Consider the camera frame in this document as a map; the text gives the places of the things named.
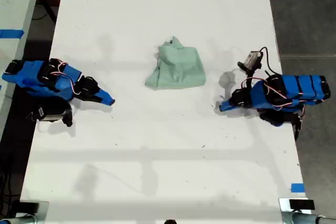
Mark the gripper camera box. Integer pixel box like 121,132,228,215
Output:
36,104,67,123
244,50,264,69

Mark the silver metal bracket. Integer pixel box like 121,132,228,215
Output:
15,200,50,224
278,198,316,224

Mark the camera black stalk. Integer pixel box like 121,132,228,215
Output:
61,108,75,128
237,61,263,89

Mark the long blue tape strip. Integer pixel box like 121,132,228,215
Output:
0,29,25,39

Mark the black table clamp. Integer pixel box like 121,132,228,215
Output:
292,110,307,141

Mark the white side table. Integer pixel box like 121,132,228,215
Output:
0,0,44,135

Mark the short blue tape strip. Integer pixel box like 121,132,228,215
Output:
290,183,306,194

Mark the small black box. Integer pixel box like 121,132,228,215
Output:
19,201,40,213
289,199,316,210

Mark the pale green T-shirt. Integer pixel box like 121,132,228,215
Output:
144,35,207,92

